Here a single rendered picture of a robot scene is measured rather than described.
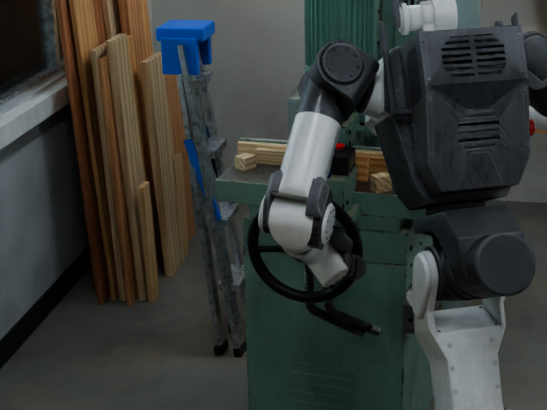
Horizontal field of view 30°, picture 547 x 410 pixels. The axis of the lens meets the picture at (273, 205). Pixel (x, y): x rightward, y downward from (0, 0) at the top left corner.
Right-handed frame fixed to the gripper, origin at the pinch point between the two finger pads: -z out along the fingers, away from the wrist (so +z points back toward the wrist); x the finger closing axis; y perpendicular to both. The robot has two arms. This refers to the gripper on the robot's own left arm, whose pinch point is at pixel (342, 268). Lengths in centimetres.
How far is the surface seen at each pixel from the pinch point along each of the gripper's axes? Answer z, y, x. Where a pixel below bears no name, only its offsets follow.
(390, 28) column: -29, 69, 0
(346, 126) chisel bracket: -20.5, 38.9, -7.1
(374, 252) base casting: -25.0, 7.2, 2.5
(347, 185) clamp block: -10.5, 21.4, -2.9
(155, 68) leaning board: -129, 86, -112
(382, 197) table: -17.3, 20.3, 4.7
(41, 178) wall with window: -109, 36, -143
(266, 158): -29, 31, -31
